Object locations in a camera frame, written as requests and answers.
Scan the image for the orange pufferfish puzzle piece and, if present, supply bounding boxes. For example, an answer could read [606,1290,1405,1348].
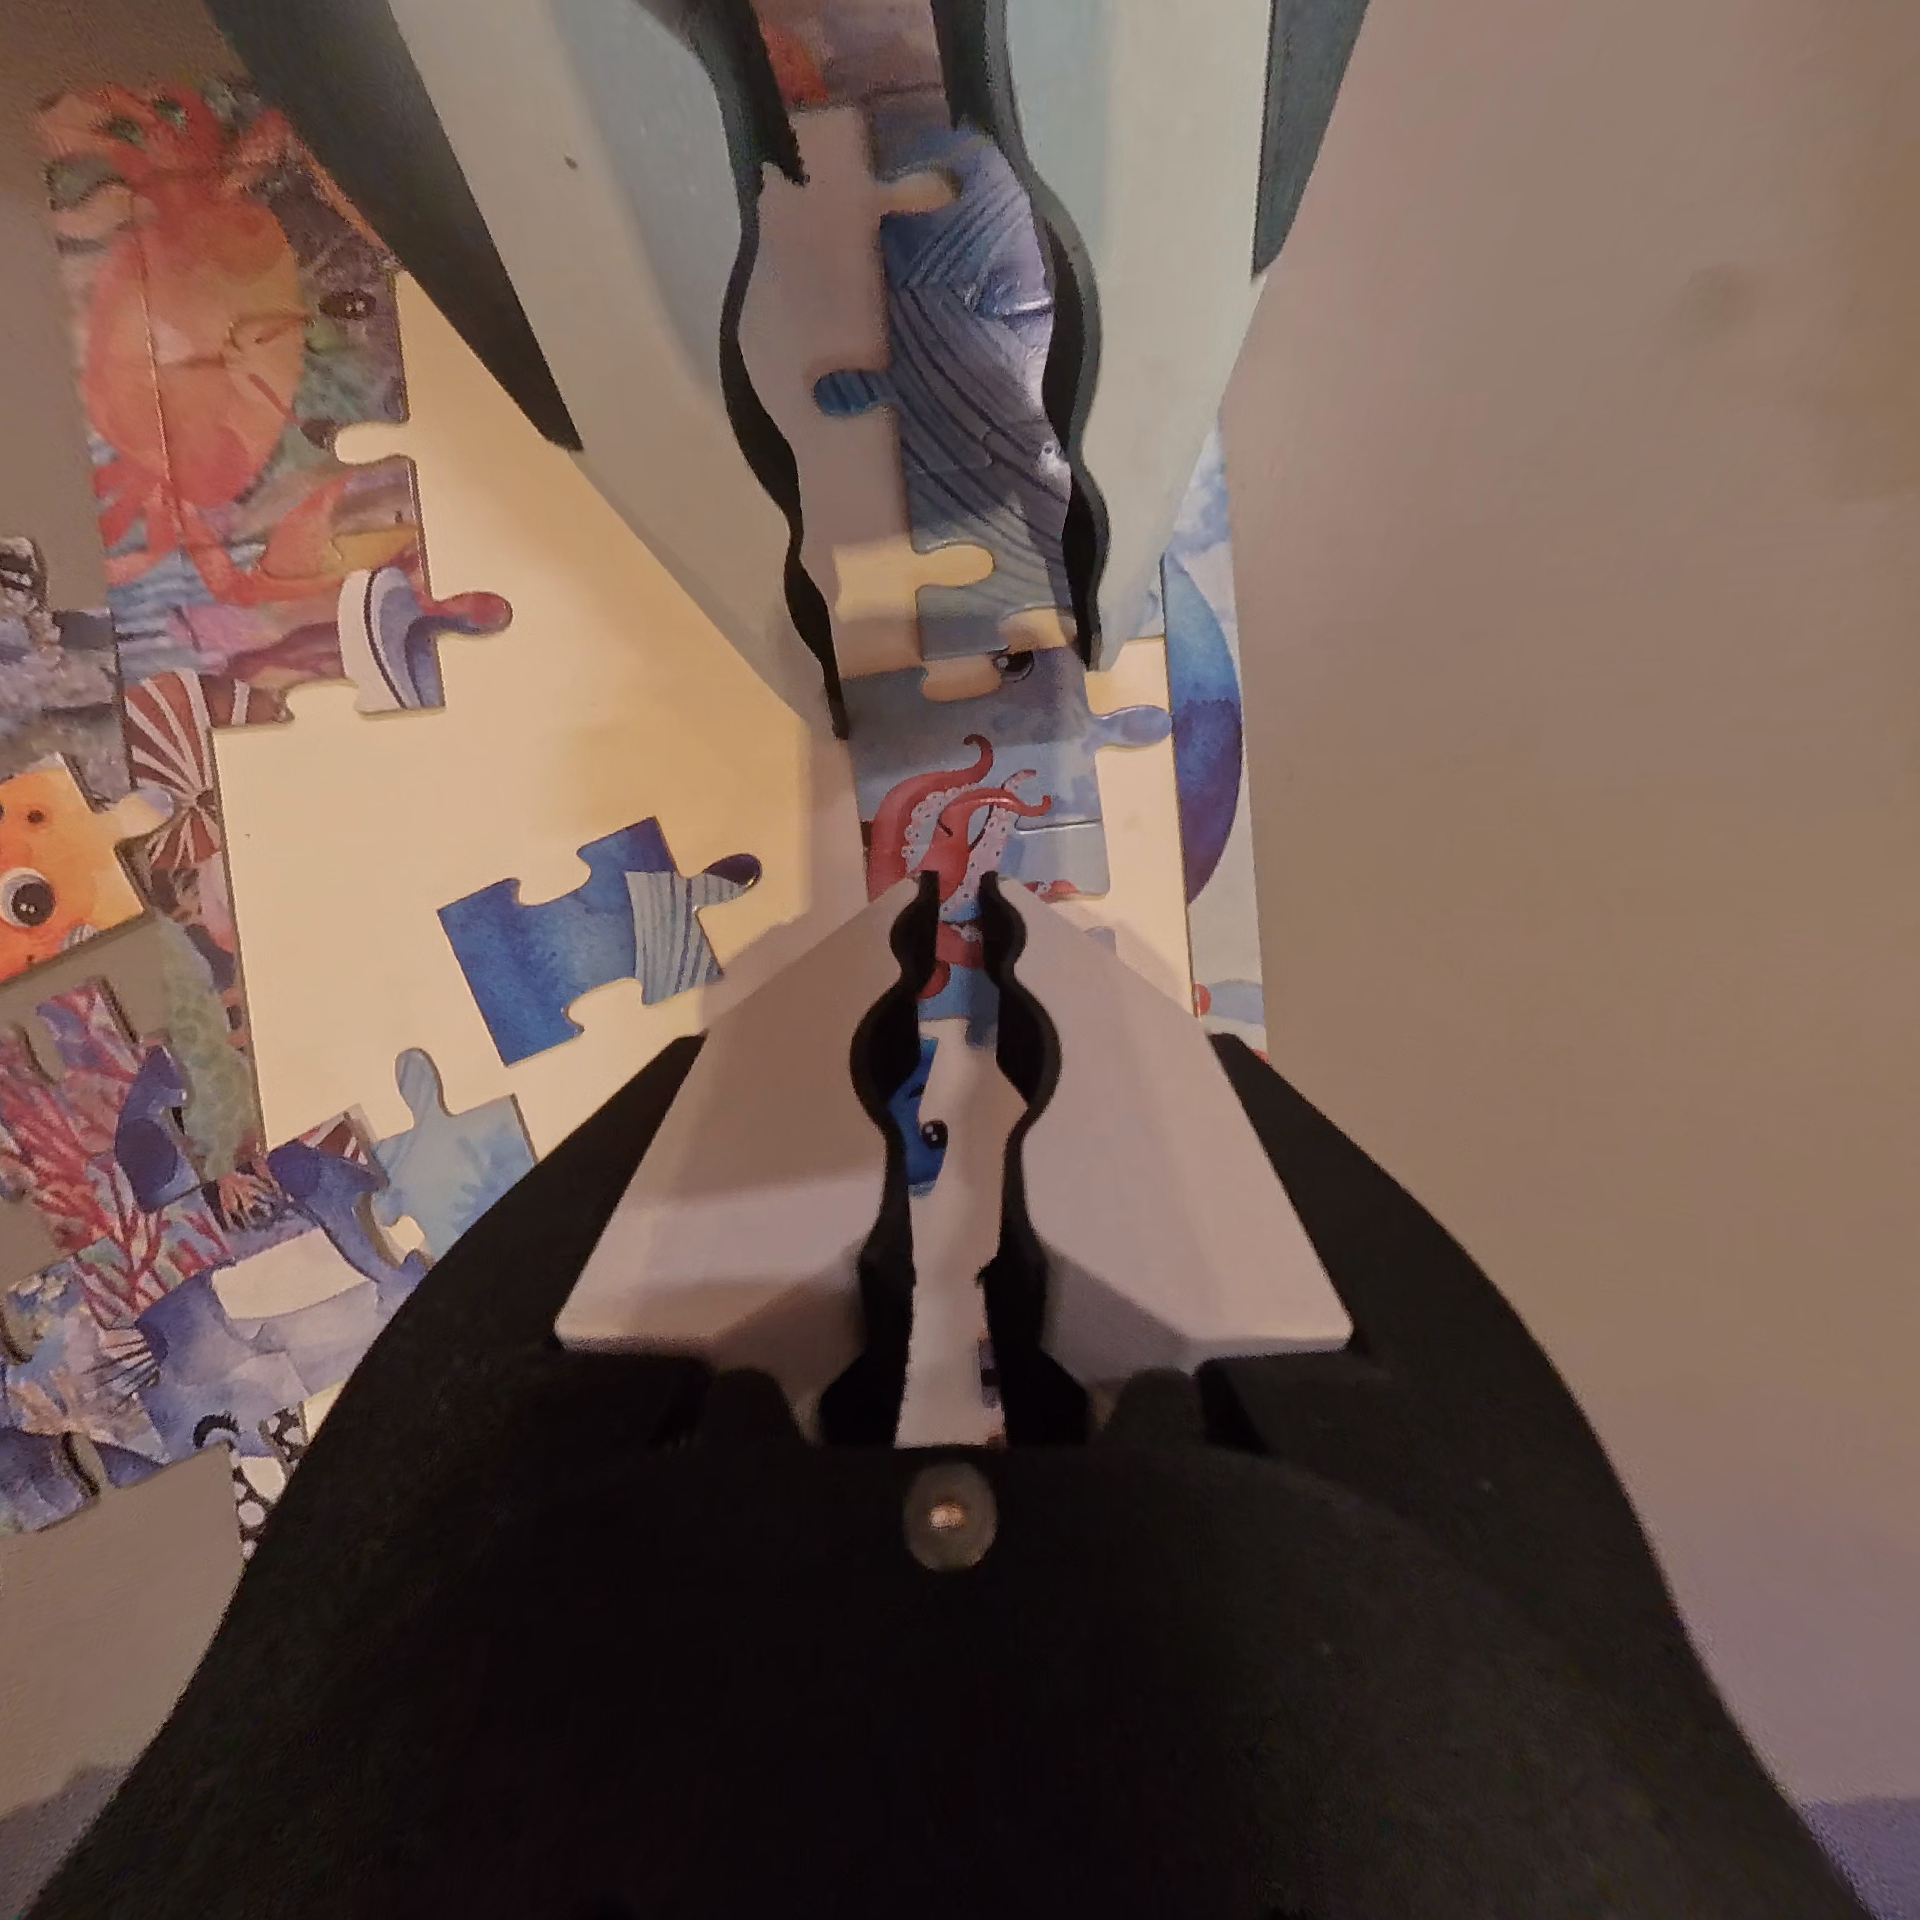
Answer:
[0,752,174,985]

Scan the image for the blue white-striped puzzle piece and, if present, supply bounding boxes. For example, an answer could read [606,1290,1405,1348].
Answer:
[438,819,762,1067]

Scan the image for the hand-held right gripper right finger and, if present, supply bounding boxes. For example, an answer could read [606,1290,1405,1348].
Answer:
[977,876,1355,1446]

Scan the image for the joined coral reef puzzle pieces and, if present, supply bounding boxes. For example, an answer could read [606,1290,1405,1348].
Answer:
[0,976,438,1536]

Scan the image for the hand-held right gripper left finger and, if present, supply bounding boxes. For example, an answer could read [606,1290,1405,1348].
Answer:
[557,876,943,1446]

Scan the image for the black white spotted puzzle piece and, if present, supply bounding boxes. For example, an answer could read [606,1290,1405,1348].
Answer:
[0,536,124,811]

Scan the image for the joined orange crab puzzle pieces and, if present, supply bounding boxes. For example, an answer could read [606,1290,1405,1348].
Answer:
[83,83,424,601]

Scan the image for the red octopus puzzle piece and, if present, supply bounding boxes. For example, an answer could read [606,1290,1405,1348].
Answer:
[856,662,1178,1006]

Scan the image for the dark blue whale face piece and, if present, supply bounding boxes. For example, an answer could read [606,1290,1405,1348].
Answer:
[884,1035,956,1198]

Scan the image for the red coral white wave piece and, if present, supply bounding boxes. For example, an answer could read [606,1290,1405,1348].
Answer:
[194,561,517,728]

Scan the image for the light blue splash puzzle piece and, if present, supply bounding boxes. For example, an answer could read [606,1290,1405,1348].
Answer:
[374,1046,541,1251]

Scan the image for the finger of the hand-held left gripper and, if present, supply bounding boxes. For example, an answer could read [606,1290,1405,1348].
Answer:
[937,0,1275,671]
[390,0,852,739]

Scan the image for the joined blue whale puzzle pieces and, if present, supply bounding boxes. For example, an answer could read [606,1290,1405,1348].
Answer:
[817,128,1112,666]

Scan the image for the ocean jigsaw puzzle frame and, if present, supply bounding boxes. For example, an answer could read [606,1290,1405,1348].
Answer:
[36,0,1262,1564]

